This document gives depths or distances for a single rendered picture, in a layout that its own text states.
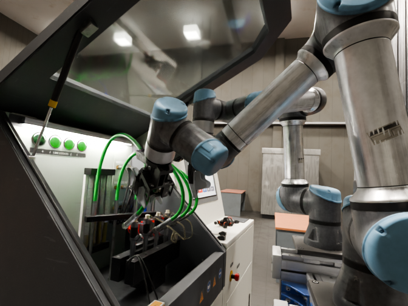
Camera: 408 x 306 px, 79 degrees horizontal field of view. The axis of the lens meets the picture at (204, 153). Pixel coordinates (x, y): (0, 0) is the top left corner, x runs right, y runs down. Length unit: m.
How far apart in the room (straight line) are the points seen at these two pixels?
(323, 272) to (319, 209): 0.23
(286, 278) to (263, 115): 0.70
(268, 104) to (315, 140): 8.96
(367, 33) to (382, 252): 0.33
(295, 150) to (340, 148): 8.54
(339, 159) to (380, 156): 9.17
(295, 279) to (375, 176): 0.72
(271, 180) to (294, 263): 6.87
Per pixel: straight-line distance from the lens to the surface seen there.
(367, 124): 0.47
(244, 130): 0.60
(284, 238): 3.39
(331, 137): 9.65
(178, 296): 0.80
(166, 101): 0.55
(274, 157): 7.92
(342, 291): 0.64
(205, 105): 0.82
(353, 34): 0.50
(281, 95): 0.61
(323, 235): 1.08
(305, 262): 1.10
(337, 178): 9.59
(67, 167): 1.10
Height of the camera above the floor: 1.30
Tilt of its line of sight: 5 degrees up
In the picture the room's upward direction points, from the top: 3 degrees clockwise
